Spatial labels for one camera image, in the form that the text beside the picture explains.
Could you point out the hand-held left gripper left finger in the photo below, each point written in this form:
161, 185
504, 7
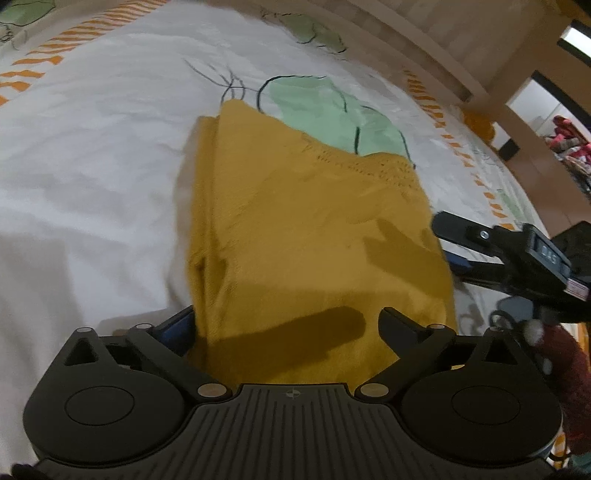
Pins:
178, 331

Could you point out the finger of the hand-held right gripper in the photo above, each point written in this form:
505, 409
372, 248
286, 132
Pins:
480, 271
461, 230

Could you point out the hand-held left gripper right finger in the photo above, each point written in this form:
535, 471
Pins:
391, 333

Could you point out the mustard yellow knit garment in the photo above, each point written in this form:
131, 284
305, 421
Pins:
300, 230

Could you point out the pile of colourful clothes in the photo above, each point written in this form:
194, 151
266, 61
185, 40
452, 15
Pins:
570, 138

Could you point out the small black box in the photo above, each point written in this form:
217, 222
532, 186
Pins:
508, 150

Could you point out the orange cloth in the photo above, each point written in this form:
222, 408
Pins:
480, 123

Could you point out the white leaf-print bed sheet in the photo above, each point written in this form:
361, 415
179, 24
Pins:
92, 161

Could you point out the beige bed frame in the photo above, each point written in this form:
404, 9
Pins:
461, 46

